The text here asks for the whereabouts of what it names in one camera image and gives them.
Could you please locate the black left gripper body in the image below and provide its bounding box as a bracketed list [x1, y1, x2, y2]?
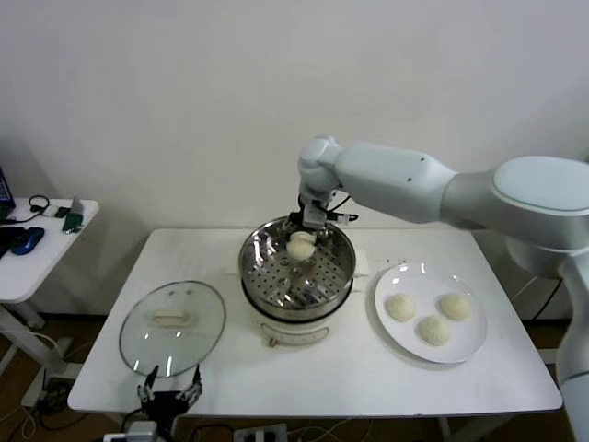
[139, 390, 191, 436]

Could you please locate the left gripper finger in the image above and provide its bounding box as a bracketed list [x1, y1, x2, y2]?
[178, 364, 205, 406]
[134, 365, 160, 404]

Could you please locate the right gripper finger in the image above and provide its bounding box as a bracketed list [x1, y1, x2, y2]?
[312, 224, 336, 253]
[280, 219, 301, 249]

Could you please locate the white steamed baozi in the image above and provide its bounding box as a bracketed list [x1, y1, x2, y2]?
[285, 231, 317, 262]
[384, 294, 418, 322]
[416, 315, 452, 346]
[438, 294, 473, 322]

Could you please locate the round glass pot lid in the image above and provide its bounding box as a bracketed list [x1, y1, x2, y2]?
[118, 280, 227, 379]

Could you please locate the stainless steel steamer basket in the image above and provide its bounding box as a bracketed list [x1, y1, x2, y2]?
[225, 215, 371, 310]

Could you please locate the white floor power strip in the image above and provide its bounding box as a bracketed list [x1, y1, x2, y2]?
[233, 425, 290, 442]

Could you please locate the white electric cooker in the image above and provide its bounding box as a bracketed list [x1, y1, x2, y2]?
[239, 274, 365, 347]

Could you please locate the white side table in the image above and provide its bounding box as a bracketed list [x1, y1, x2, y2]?
[0, 198, 101, 383]

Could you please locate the white round plate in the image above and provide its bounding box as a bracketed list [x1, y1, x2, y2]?
[373, 262, 489, 365]

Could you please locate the green circuit board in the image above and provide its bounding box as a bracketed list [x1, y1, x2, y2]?
[62, 212, 85, 236]

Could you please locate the blue computer mouse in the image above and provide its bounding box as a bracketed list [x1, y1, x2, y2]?
[9, 227, 46, 257]

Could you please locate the black flat device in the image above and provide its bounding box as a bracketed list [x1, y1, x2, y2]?
[0, 227, 24, 259]

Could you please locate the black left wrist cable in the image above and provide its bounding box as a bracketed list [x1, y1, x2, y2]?
[121, 407, 148, 427]

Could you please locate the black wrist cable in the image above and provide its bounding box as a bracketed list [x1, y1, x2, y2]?
[324, 191, 361, 225]
[121, 407, 148, 427]

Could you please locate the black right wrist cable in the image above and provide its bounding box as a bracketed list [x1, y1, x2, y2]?
[324, 191, 361, 225]

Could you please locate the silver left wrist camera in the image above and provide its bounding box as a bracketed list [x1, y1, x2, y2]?
[103, 419, 158, 442]

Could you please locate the white floor cable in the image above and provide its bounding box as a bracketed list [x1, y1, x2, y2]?
[0, 329, 62, 356]

